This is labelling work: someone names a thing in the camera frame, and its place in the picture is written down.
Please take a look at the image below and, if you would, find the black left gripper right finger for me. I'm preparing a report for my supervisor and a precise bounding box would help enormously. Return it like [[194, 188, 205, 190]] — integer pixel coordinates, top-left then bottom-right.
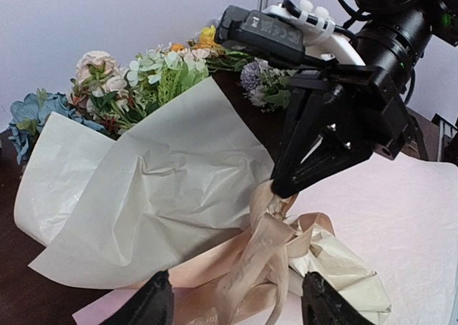
[[301, 272, 371, 325]]

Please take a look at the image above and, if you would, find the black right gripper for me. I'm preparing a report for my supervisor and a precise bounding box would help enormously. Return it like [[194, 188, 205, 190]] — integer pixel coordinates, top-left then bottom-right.
[[291, 0, 457, 159]]

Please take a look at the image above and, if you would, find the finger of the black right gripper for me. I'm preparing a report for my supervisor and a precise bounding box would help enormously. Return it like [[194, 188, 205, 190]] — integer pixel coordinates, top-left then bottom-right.
[[272, 84, 373, 198], [271, 88, 323, 189]]

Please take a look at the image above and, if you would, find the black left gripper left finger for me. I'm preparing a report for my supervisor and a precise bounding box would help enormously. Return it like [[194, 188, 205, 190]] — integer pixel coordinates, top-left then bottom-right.
[[102, 270, 174, 325]]

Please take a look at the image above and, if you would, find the beige ribbon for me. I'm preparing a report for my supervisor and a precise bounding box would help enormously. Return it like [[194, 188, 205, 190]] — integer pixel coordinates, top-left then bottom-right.
[[170, 180, 333, 324]]

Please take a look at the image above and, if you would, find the grey-white wrapping paper sheet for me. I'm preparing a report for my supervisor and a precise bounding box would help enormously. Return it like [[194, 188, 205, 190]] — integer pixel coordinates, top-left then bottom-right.
[[14, 78, 391, 324]]

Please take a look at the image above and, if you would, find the white hydrangea green leaf bunch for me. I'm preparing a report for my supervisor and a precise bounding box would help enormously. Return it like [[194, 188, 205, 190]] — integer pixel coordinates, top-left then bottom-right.
[[125, 48, 211, 116]]

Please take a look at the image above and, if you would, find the blue hydrangea bunch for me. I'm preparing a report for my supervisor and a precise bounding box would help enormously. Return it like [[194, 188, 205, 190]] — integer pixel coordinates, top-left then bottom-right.
[[8, 89, 107, 165]]

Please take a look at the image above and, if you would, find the pink flower long stem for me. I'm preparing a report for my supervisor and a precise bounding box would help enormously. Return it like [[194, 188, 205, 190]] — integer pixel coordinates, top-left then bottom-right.
[[67, 50, 134, 138]]

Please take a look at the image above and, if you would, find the pile of fake flowers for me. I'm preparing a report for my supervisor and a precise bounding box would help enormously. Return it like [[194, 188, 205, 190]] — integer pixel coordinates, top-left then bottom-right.
[[170, 24, 296, 112]]

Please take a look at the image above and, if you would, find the stack of pastel paper sheets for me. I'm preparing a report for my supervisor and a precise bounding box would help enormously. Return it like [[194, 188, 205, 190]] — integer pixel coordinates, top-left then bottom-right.
[[71, 152, 458, 325]]

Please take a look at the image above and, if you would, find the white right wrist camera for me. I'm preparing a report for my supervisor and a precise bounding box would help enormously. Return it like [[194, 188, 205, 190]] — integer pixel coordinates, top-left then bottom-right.
[[214, 0, 365, 69]]

